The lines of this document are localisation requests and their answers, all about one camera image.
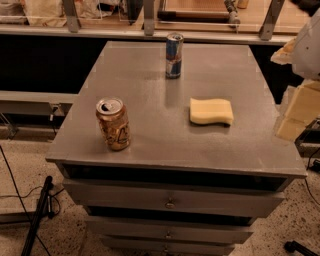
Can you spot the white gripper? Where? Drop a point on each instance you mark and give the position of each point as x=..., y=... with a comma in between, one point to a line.
x=307, y=53

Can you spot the blue silver redbull can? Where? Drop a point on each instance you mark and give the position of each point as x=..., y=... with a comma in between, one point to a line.
x=174, y=45

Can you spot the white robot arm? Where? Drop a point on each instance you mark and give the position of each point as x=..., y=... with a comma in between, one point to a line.
x=303, y=53

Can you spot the gold soda can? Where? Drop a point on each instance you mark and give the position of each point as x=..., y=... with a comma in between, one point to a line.
x=113, y=121

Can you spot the yellow sponge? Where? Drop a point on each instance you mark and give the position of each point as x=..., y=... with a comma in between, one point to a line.
x=210, y=111

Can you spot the black tripod foot right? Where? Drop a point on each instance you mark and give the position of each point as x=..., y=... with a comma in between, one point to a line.
x=292, y=246

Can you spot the grey drawer cabinet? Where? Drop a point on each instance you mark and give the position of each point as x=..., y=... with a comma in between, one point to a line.
x=165, y=146

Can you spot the bottom grey drawer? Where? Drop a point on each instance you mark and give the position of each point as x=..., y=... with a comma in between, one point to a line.
x=167, y=246

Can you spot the grey drawer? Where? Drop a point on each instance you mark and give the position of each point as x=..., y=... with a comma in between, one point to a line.
x=167, y=246
x=174, y=198
x=168, y=230

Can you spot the middle grey drawer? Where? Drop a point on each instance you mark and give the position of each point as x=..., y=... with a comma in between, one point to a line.
x=168, y=230

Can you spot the top grey drawer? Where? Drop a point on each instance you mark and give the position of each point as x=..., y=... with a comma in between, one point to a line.
x=174, y=198

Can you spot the black tripod leg left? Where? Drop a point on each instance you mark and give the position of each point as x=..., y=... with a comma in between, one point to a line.
x=35, y=221

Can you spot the grey metal rail post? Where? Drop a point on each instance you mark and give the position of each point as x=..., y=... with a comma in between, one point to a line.
x=71, y=16
x=269, y=23
x=148, y=17

